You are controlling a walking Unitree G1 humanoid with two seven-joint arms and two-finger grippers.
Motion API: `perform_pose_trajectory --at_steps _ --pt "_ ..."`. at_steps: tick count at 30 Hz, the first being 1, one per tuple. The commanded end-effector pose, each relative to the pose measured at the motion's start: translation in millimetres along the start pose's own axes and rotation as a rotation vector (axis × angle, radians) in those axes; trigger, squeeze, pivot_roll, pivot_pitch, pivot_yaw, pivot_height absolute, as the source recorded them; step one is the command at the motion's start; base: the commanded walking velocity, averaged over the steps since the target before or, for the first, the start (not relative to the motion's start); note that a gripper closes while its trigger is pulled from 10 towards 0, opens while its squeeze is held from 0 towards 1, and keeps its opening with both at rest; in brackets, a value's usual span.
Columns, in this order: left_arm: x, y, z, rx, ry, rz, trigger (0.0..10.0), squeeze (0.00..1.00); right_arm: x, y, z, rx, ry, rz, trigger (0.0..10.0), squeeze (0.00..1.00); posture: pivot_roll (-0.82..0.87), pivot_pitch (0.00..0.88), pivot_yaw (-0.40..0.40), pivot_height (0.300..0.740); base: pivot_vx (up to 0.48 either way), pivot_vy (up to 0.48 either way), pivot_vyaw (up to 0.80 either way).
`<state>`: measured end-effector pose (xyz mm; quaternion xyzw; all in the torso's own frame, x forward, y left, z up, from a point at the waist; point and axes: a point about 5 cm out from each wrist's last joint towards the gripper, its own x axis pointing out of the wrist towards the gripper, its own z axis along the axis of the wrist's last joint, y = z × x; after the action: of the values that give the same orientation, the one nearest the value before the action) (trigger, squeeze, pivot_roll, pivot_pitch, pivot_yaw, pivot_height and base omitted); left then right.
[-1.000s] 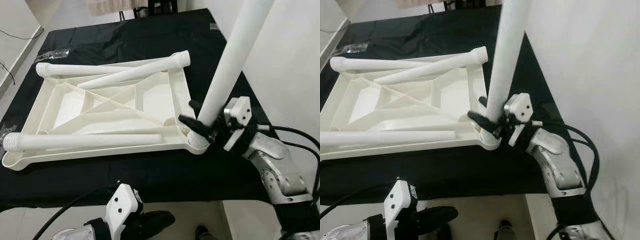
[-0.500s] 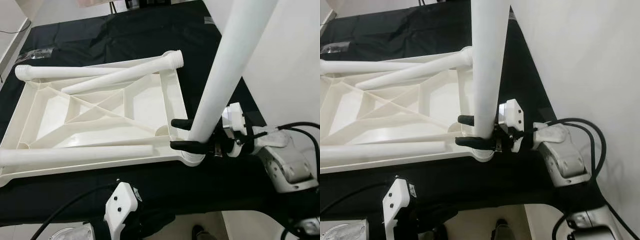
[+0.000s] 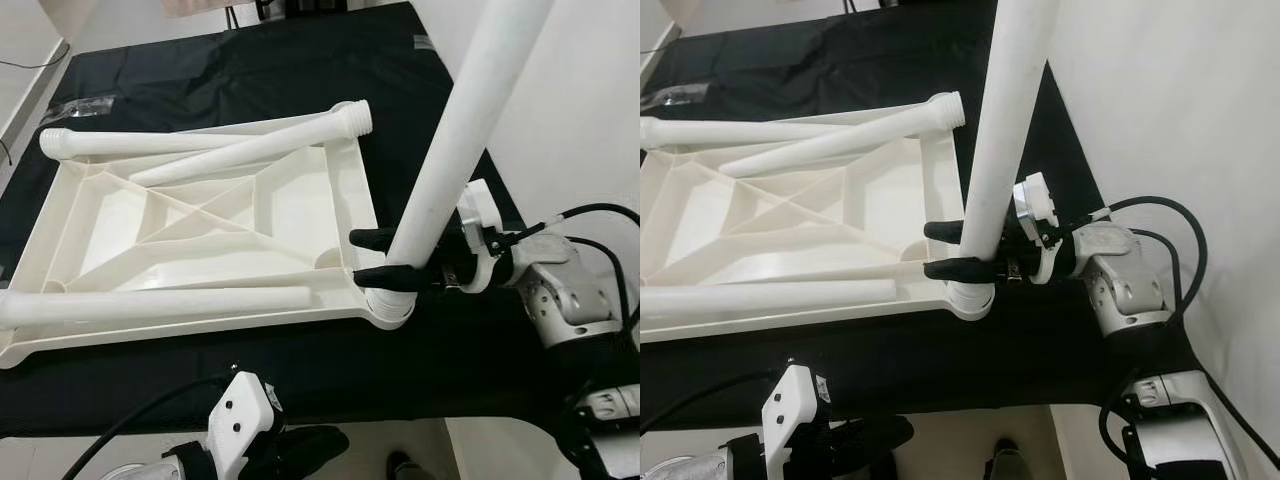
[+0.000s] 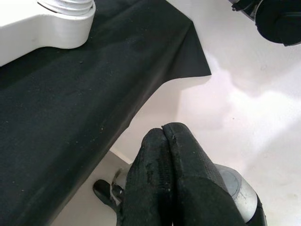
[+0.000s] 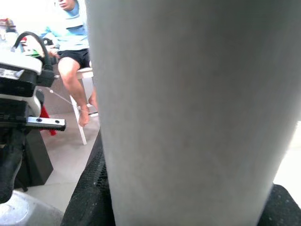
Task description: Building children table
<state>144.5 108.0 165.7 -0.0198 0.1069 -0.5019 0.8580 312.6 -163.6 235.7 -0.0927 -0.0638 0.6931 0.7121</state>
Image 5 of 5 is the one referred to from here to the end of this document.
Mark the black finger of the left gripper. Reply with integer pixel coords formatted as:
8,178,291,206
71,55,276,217
0,133,25,204

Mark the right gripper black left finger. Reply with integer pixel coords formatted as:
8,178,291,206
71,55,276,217
60,131,116,226

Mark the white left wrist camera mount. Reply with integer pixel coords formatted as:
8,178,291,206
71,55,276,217
0,55,57,117

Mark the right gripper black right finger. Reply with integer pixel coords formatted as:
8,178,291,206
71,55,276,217
257,183,301,226

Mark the white plastic table leg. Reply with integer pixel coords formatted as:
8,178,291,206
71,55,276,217
86,0,301,226

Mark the white stool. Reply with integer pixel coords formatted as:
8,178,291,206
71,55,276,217
69,67,99,145

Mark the black box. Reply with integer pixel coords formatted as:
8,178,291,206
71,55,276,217
20,131,54,189

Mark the seated person blue shirt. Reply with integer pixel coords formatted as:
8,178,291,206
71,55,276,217
39,0,99,128

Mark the red object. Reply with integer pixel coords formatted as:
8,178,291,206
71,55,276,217
40,105,57,137

